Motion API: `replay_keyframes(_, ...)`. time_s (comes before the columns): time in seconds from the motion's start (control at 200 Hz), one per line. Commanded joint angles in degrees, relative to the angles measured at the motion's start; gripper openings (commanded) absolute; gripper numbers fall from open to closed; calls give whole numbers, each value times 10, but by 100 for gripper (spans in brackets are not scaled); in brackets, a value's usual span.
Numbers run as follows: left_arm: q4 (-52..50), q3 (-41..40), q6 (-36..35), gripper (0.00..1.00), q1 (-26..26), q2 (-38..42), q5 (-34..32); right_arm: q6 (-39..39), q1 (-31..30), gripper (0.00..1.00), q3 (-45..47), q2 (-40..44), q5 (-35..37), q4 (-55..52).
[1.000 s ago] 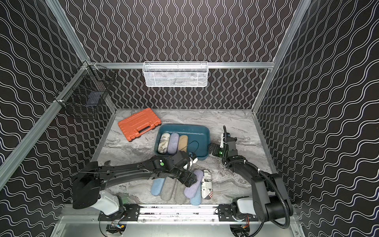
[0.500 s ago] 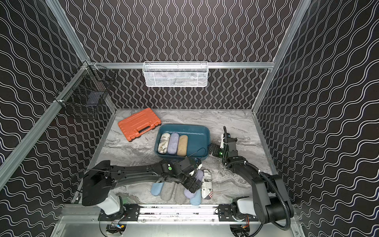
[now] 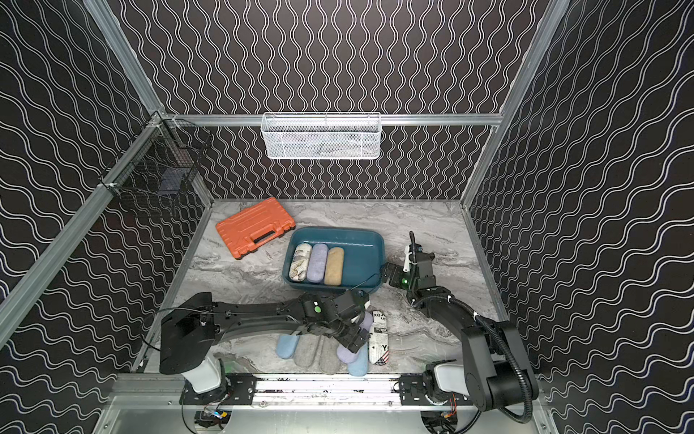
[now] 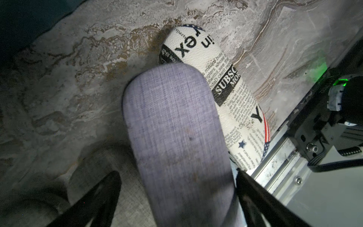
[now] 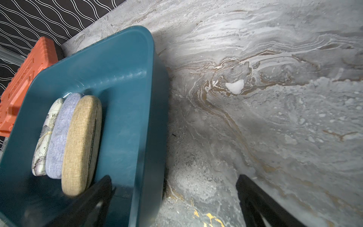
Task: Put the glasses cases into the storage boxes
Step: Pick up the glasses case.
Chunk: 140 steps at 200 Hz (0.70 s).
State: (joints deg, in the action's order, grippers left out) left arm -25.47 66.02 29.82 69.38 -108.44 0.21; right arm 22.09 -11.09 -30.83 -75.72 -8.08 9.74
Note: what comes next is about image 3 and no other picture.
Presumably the purple glasses case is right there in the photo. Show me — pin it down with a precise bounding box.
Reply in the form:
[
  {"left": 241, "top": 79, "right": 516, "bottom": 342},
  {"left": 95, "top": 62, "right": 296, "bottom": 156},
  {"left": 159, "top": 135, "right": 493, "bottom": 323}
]
[{"left": 336, "top": 311, "right": 373, "bottom": 365}]

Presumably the lavender glasses case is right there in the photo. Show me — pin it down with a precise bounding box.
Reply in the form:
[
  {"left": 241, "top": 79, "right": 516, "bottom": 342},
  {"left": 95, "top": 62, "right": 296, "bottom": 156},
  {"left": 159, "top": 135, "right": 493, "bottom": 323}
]
[{"left": 305, "top": 243, "right": 329, "bottom": 283}]

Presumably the tan fabric glasses case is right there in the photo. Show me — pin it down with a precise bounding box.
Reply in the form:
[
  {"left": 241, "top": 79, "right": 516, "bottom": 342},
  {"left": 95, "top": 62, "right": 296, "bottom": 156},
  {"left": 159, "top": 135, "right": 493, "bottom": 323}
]
[{"left": 324, "top": 247, "right": 345, "bottom": 287}]

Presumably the light blue glasses case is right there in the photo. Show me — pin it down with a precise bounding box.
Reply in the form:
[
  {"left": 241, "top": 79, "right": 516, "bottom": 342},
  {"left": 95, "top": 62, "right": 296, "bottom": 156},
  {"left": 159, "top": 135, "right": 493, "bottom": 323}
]
[{"left": 276, "top": 335, "right": 301, "bottom": 360}]

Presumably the marble print glasses case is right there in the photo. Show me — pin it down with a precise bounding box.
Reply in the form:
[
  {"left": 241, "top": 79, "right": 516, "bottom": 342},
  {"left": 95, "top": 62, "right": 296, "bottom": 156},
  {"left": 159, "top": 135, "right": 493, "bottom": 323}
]
[{"left": 288, "top": 243, "right": 313, "bottom": 282}]

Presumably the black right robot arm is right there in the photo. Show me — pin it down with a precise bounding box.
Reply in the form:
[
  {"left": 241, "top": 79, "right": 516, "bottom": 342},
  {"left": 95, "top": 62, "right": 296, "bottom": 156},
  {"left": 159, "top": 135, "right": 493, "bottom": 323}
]
[{"left": 381, "top": 251, "right": 539, "bottom": 424}]

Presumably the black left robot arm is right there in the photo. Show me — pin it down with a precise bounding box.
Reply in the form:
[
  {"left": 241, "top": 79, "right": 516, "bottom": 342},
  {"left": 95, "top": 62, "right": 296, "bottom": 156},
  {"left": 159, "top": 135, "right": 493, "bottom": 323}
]
[{"left": 159, "top": 289, "right": 370, "bottom": 394}]

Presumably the newspaper print glasses case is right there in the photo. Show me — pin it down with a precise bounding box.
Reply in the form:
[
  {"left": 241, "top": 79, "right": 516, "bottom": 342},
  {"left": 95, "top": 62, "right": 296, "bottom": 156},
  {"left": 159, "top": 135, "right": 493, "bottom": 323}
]
[{"left": 369, "top": 310, "right": 390, "bottom": 365}]

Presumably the teal plastic storage box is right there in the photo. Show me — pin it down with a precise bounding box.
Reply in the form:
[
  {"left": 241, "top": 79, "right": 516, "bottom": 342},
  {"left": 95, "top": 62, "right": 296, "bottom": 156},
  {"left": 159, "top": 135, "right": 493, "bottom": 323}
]
[{"left": 282, "top": 226, "right": 386, "bottom": 294}]

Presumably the orange plastic tool case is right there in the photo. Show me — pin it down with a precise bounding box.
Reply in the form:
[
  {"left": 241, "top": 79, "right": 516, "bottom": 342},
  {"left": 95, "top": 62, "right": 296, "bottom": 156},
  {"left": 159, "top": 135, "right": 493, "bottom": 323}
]
[{"left": 215, "top": 198, "right": 296, "bottom": 260}]

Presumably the aluminium back crossbar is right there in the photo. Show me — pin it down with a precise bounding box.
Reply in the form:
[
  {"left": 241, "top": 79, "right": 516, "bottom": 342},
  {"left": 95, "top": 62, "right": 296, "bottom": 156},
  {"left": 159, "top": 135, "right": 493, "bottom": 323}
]
[{"left": 166, "top": 113, "right": 502, "bottom": 127}]

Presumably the white wire basket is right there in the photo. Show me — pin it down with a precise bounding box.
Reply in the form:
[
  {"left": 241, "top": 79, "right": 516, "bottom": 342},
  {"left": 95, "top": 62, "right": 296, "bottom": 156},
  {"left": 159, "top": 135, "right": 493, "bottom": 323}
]
[{"left": 260, "top": 112, "right": 383, "bottom": 160}]

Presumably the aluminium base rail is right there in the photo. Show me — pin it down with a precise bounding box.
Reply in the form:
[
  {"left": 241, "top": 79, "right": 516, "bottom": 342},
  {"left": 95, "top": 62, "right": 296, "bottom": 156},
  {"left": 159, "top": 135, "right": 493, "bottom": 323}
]
[{"left": 108, "top": 374, "right": 474, "bottom": 412}]

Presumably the black wire basket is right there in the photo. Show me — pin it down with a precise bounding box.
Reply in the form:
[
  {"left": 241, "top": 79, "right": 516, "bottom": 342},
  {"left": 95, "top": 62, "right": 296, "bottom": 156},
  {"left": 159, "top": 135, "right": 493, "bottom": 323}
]
[{"left": 100, "top": 118, "right": 213, "bottom": 217}]

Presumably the aluminium corner post right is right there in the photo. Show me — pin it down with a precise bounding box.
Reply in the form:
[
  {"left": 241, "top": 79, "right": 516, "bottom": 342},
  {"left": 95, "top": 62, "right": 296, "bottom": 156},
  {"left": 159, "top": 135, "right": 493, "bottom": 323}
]
[{"left": 461, "top": 0, "right": 570, "bottom": 209}]

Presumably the aluminium corner post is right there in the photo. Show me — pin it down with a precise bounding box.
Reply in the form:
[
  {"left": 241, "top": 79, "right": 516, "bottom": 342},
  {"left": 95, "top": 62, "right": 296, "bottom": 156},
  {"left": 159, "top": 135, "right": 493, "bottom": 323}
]
[
  {"left": 461, "top": 0, "right": 570, "bottom": 209},
  {"left": 83, "top": 0, "right": 166, "bottom": 114}
]

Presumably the aluminium left side rail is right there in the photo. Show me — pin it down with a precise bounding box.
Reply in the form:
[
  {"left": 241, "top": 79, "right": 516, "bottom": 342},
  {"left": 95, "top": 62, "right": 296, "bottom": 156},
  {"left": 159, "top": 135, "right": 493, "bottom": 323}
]
[{"left": 1, "top": 114, "right": 164, "bottom": 345}]

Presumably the aluminium corner post left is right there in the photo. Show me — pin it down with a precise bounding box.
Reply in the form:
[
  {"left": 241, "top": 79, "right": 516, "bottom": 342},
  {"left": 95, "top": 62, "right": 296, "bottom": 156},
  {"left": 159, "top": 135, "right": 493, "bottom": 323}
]
[{"left": 83, "top": 0, "right": 166, "bottom": 114}]

